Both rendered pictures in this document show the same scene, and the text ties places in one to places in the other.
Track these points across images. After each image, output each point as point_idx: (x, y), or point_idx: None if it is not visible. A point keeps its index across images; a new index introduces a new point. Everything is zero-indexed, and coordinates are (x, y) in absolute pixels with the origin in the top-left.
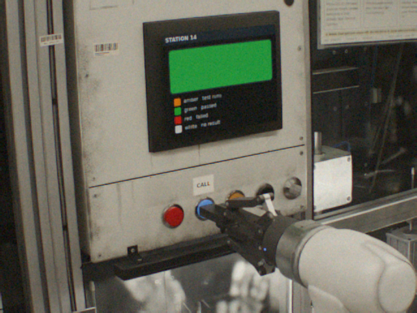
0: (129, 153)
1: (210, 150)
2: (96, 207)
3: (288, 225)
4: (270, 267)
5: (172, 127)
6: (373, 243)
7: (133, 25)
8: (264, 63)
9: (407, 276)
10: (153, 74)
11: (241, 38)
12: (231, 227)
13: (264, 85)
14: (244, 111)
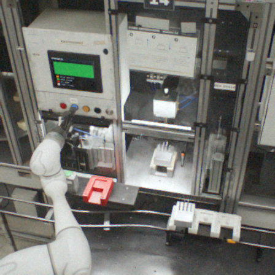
0: (47, 85)
1: (75, 91)
2: (37, 96)
3: (53, 131)
4: None
5: (56, 83)
6: (42, 152)
7: (44, 50)
8: (89, 72)
9: (39, 167)
10: (50, 65)
11: (80, 62)
12: None
13: (91, 79)
14: (83, 85)
